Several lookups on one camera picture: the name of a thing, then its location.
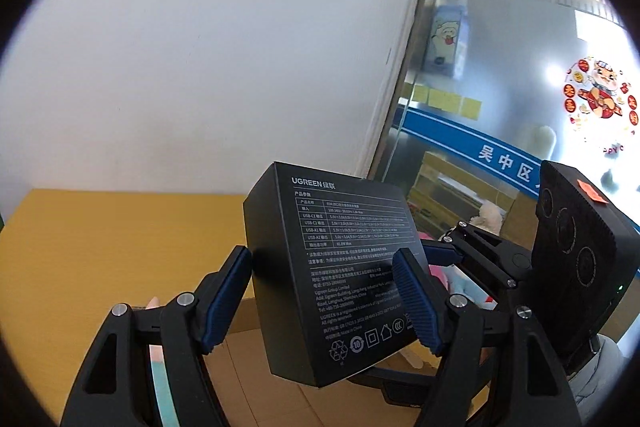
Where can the cartoon sheep poster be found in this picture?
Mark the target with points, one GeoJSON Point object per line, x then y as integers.
{"type": "Point", "coordinates": [446, 37]}

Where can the yellow sticky note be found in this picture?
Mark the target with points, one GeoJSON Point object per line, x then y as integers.
{"type": "Point", "coordinates": [445, 99]}
{"type": "Point", "coordinates": [470, 106]}
{"type": "Point", "coordinates": [419, 93]}

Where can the white plush toy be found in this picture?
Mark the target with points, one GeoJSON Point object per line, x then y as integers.
{"type": "Point", "coordinates": [487, 217]}

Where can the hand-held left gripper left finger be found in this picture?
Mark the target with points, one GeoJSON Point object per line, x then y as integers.
{"type": "Point", "coordinates": [224, 307]}

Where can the blue glass band sticker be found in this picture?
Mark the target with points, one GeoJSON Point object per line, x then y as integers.
{"type": "Point", "coordinates": [475, 147]}

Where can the pink plush toy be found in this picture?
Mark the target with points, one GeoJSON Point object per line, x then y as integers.
{"type": "Point", "coordinates": [450, 277]}

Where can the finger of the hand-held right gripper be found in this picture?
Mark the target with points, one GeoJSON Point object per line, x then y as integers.
{"type": "Point", "coordinates": [395, 387]}
{"type": "Point", "coordinates": [442, 252]}

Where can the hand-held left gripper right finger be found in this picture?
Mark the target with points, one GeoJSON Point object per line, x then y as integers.
{"type": "Point", "coordinates": [419, 307]}

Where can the brown cardboard box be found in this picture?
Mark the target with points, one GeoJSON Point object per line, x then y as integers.
{"type": "Point", "coordinates": [300, 407]}

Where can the metal door frame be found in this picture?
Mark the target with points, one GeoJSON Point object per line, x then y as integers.
{"type": "Point", "coordinates": [405, 57]}

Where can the black charger box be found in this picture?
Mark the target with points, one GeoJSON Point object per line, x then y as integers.
{"type": "Point", "coordinates": [340, 257]}

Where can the pink and teal packet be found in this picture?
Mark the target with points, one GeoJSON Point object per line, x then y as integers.
{"type": "Point", "coordinates": [157, 357]}

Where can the person's right forearm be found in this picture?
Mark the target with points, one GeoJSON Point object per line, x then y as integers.
{"type": "Point", "coordinates": [600, 387]}

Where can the red cartoon window sticker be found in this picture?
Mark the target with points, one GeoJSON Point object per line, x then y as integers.
{"type": "Point", "coordinates": [600, 92]}

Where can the yellow wooden desktop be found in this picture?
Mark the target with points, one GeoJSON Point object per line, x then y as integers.
{"type": "Point", "coordinates": [100, 247]}

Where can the cardboard boxes behind glass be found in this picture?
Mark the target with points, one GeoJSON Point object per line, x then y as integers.
{"type": "Point", "coordinates": [460, 187]}

